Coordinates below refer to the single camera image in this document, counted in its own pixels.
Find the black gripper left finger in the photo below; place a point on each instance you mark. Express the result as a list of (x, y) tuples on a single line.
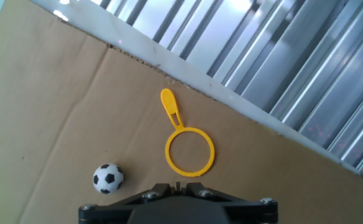
[(107, 213)]

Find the brown cardboard sheet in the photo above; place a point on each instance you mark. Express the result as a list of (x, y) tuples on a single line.
[(76, 109)]

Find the small black white soccer ball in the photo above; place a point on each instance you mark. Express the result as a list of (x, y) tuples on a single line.
[(108, 179)]

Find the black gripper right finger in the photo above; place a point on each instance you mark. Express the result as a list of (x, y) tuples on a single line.
[(253, 213)]

